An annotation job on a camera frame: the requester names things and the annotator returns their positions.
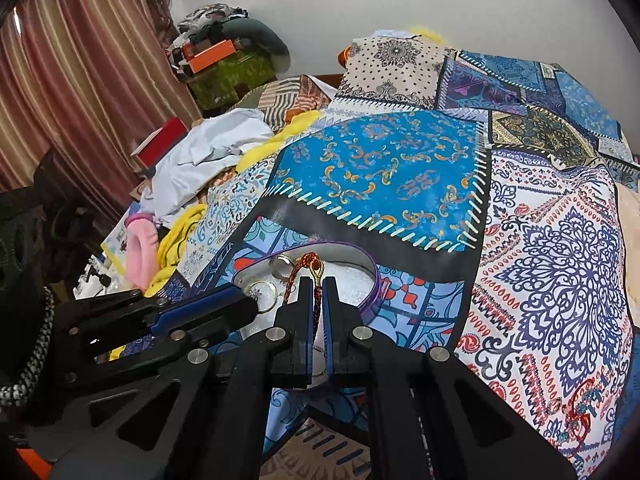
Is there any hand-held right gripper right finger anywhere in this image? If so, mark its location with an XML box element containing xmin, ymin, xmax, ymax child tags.
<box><xmin>322</xmin><ymin>276</ymin><xmax>580</xmax><ymax>480</ymax></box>

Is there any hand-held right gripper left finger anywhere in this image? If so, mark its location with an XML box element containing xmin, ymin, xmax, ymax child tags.
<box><xmin>50</xmin><ymin>275</ymin><xmax>316</xmax><ymax>480</ymax></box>

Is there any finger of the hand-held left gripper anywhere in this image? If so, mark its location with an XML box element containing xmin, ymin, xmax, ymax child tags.
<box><xmin>27</xmin><ymin>296</ymin><xmax>260</xmax><ymax>433</ymax></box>
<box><xmin>52</xmin><ymin>282</ymin><xmax>243</xmax><ymax>336</ymax></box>

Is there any red blue braided bracelet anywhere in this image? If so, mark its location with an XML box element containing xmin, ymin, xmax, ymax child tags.
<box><xmin>282</xmin><ymin>252</ymin><xmax>327</xmax><ymax>356</ymax></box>

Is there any thin gold hoop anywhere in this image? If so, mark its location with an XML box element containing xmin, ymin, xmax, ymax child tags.
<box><xmin>245</xmin><ymin>280</ymin><xmax>279</xmax><ymax>312</ymax></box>

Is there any purple heart-shaped box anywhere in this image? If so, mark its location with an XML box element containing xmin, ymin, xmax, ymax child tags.
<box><xmin>231</xmin><ymin>241</ymin><xmax>383</xmax><ymax>397</ymax></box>

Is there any silver bangle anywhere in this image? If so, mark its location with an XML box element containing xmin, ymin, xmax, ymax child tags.
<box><xmin>267</xmin><ymin>256</ymin><xmax>297</xmax><ymax>277</ymax></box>

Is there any heap of bracelets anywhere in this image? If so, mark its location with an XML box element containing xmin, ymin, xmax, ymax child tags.
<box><xmin>542</xmin><ymin>377</ymin><xmax>608</xmax><ymax>466</ymax></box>

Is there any yellow cloth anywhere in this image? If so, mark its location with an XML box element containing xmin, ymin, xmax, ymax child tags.
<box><xmin>145</xmin><ymin>109</ymin><xmax>322</xmax><ymax>297</ymax></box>

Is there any pink cloth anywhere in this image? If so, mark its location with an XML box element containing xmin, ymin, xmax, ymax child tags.
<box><xmin>125</xmin><ymin>212</ymin><xmax>162</xmax><ymax>292</ymax></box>

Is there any dark mesh object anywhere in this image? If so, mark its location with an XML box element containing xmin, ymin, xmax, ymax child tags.
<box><xmin>0</xmin><ymin>149</ymin><xmax>58</xmax><ymax>288</ymax></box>

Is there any printed paper card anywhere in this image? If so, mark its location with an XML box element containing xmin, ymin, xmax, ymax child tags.
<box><xmin>100</xmin><ymin>219</ymin><xmax>132</xmax><ymax>263</ymax></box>

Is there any white cloth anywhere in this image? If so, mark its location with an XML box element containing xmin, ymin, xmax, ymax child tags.
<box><xmin>140</xmin><ymin>107</ymin><xmax>277</xmax><ymax>227</ymax></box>

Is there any patchwork printed blanket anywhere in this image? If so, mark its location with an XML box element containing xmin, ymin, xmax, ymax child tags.
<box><xmin>107</xmin><ymin>35</ymin><xmax>640</xmax><ymax>480</ymax></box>

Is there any brown striped cloth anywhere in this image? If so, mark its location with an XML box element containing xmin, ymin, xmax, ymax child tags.
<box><xmin>240</xmin><ymin>76</ymin><xmax>342</xmax><ymax>127</ymax></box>

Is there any green patterned cloth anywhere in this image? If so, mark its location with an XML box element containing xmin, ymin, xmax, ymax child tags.
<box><xmin>187</xmin><ymin>50</ymin><xmax>279</xmax><ymax>112</ymax></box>

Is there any orange box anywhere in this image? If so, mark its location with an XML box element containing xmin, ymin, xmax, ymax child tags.
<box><xmin>181</xmin><ymin>39</ymin><xmax>237</xmax><ymax>74</ymax></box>

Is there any striped brown curtain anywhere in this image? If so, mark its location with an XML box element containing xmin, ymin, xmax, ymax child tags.
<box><xmin>0</xmin><ymin>0</ymin><xmax>202</xmax><ymax>211</ymax></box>

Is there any dark grey bundled garment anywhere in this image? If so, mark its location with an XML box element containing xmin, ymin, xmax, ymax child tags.
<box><xmin>225</xmin><ymin>17</ymin><xmax>292</xmax><ymax>61</ymax></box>

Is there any pile of clothes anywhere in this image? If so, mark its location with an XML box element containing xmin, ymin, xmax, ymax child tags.
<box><xmin>167</xmin><ymin>4</ymin><xmax>292</xmax><ymax>77</ymax></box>

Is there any yellow fuzzy item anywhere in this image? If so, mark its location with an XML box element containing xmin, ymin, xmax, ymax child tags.
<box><xmin>410</xmin><ymin>24</ymin><xmax>449</xmax><ymax>45</ymax></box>

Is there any black white braided cable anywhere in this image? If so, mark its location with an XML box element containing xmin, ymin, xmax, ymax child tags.
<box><xmin>0</xmin><ymin>287</ymin><xmax>54</xmax><ymax>402</ymax></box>

